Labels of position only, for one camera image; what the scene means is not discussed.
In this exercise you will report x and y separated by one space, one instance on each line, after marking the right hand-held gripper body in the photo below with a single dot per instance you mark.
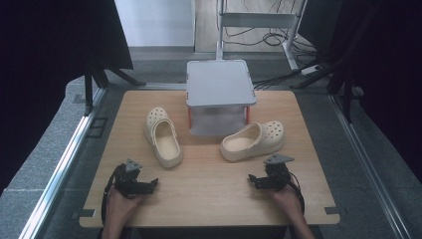
278 176

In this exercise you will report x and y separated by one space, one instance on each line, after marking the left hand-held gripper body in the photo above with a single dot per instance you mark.
127 184

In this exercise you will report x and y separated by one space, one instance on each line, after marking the person's left hand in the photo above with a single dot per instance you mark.
121 207

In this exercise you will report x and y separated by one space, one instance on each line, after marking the person's right hand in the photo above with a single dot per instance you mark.
288 200

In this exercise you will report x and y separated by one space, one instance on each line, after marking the cream clog shoe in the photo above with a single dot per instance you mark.
255 141
164 139

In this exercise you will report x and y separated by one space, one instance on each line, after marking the grey shoe rack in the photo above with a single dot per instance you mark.
219 86

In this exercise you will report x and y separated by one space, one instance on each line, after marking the black tripod stand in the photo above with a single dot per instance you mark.
96 78
343 86

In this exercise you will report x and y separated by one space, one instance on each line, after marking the white power strip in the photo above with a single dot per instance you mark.
310 69

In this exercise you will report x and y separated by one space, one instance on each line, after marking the black curtain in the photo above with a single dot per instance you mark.
49 66
384 73

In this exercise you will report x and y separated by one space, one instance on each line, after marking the white metal stand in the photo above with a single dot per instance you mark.
258 20

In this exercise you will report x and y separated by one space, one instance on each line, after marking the aluminium rail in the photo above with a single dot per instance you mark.
368 162
63 166

